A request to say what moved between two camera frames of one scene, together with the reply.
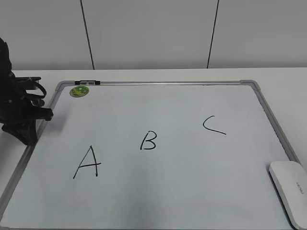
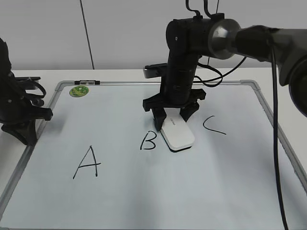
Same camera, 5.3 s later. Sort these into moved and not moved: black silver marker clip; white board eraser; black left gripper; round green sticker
Moved: white board eraser
Not moved: black silver marker clip; round green sticker; black left gripper
